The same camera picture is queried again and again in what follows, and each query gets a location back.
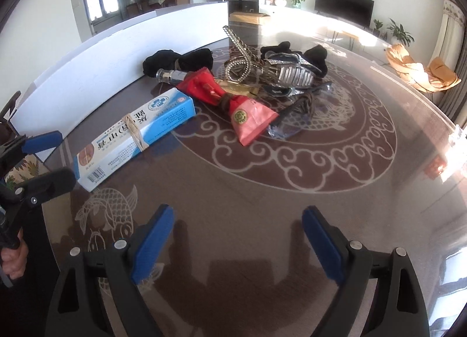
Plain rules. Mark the long rhinestone hair clip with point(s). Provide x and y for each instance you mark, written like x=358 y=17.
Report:
x=239 y=47

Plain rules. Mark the glass and metal syringe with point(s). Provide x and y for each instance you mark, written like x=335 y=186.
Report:
x=171 y=76

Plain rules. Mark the small potted plant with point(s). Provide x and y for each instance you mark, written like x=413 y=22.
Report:
x=377 y=25

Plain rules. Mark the side table with hairpin legs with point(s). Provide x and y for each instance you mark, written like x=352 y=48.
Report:
x=346 y=32

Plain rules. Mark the black sock bundle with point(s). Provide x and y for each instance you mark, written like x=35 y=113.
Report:
x=317 y=56
x=164 y=61

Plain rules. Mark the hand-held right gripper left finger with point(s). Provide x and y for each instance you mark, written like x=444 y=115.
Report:
x=151 y=245

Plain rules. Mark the blue and white medicine box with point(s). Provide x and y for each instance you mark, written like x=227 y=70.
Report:
x=146 y=129

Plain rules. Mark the flat cardboard box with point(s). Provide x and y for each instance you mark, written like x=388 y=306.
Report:
x=250 y=18

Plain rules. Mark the red bottle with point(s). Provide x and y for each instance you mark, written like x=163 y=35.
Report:
x=251 y=118

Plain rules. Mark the large leafy potted plant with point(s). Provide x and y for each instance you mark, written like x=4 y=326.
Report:
x=399 y=32

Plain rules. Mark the white television console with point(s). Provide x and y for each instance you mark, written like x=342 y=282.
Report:
x=310 y=18

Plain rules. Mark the grey curtain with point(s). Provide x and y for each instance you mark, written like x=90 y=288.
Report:
x=458 y=103

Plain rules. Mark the covered standing air conditioner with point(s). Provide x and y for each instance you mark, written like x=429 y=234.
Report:
x=450 y=30

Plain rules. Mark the black television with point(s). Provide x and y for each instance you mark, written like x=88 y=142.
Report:
x=343 y=3

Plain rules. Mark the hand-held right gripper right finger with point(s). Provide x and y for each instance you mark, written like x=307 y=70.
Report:
x=324 y=245

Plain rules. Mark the orange lounge chair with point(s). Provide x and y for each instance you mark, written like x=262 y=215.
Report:
x=419 y=70

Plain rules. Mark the brown patterned glass desktop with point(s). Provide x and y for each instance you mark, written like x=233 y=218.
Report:
x=255 y=213

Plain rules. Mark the white board barrier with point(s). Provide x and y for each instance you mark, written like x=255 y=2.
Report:
x=109 y=52

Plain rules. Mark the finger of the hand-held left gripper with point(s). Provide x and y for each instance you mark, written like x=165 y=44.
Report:
x=51 y=183
x=42 y=142

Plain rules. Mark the person's left hand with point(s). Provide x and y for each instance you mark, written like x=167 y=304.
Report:
x=14 y=260

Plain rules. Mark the floral cloth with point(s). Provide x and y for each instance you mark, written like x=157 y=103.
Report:
x=22 y=171

